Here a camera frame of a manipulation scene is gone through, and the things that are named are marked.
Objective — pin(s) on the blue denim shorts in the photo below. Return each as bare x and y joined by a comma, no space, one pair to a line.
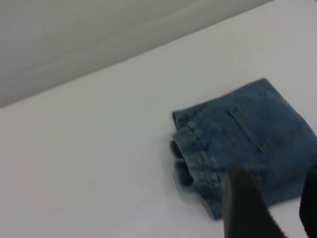
237,143

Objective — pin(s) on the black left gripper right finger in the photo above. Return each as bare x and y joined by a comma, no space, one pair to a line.
309,205

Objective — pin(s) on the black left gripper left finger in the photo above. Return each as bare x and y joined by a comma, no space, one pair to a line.
245,210

